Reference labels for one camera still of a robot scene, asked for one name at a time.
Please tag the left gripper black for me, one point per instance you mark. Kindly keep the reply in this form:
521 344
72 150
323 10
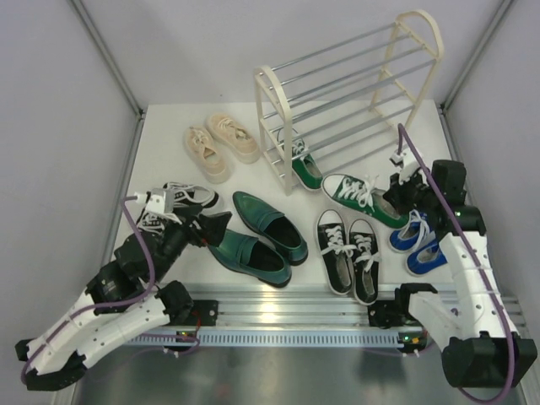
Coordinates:
213 226

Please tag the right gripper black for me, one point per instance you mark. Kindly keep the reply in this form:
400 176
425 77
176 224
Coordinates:
396 190

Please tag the green canvas sneaker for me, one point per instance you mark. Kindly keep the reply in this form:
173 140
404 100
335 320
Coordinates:
304 165
362 196

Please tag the green loafer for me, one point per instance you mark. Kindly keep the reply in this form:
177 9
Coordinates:
247 255
265 220

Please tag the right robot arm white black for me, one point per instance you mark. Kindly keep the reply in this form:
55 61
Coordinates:
480 346

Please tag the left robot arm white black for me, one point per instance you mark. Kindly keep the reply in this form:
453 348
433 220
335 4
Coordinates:
123 300

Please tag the cream shoe rack metal bars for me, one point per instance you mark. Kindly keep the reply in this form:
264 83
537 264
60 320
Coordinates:
355 91

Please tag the black white sneaker upper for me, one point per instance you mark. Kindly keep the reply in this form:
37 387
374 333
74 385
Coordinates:
187 195

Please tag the black white sneaker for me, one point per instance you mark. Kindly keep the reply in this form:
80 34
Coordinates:
187 195
151 223

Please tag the blue canvas sneaker upper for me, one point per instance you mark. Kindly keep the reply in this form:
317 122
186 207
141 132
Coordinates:
415 235

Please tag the blue canvas sneaker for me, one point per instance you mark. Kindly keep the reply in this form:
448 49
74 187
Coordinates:
415 235
426 259

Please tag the black white sneaker lower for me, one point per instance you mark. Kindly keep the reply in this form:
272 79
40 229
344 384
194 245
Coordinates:
151 223

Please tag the blue canvas sneaker lower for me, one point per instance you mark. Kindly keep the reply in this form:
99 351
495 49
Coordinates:
426 259

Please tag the black canvas sneaker right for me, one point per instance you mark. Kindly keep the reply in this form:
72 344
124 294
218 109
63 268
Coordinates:
366 260

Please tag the black canvas sneaker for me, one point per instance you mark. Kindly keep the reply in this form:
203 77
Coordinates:
366 260
335 252

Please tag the beige sneaker left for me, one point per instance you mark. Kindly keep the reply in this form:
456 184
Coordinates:
201 148

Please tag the beige sneaker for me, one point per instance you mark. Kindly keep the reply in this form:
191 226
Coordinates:
201 148
228 131

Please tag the beige sneaker right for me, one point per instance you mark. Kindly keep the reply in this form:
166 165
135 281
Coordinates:
228 131

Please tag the black canvas sneaker left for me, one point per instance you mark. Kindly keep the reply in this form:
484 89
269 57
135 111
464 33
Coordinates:
335 252

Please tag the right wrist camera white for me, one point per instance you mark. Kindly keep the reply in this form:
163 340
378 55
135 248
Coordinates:
407 164

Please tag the perforated cable duct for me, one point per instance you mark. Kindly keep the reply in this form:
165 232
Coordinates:
351 338

